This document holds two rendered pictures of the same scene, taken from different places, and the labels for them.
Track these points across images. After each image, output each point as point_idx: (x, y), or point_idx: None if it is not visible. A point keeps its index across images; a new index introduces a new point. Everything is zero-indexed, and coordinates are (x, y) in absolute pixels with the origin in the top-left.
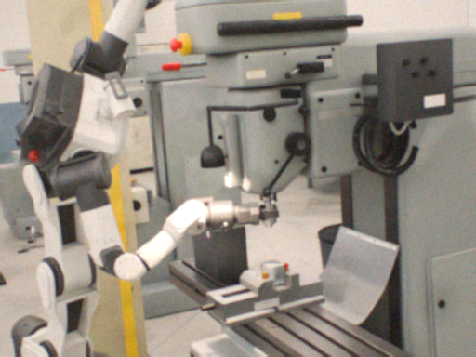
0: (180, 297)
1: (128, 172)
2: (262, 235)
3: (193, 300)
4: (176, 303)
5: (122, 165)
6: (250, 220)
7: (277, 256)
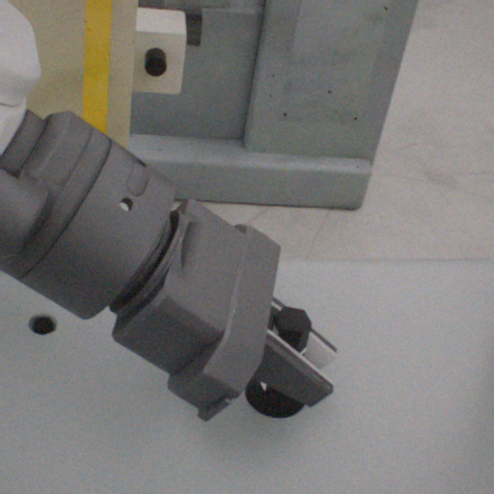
0: (234, 181)
1: (133, 29)
2: (457, 31)
3: (257, 192)
4: (224, 189)
5: (121, 12)
6: None
7: (459, 104)
